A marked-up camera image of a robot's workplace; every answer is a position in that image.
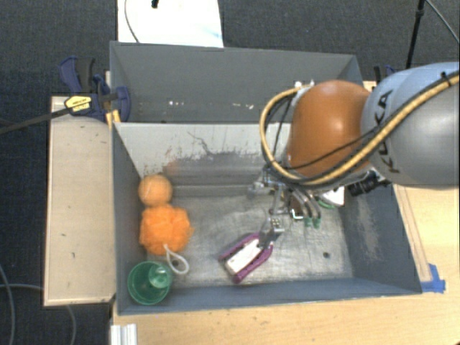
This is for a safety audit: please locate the orange mesh bath sponge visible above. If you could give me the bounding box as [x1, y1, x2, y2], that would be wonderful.
[138, 204, 196, 275]

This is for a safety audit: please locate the pale wood board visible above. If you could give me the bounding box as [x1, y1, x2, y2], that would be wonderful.
[42, 95, 118, 307]

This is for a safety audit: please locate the green plastic cup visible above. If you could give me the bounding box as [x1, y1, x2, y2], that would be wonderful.
[126, 260, 175, 306]

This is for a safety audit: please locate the grey metal bin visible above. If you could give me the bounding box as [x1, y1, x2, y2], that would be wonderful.
[109, 40, 423, 316]

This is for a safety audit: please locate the black cylinder on white bracket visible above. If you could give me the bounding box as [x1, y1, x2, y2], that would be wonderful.
[321, 172, 392, 208]

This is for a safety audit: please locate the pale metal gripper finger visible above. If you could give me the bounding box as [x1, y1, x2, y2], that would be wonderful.
[259, 218, 272, 248]
[266, 217, 287, 251]

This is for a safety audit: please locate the orange ball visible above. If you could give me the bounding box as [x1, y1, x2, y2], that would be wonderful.
[137, 173, 174, 206]

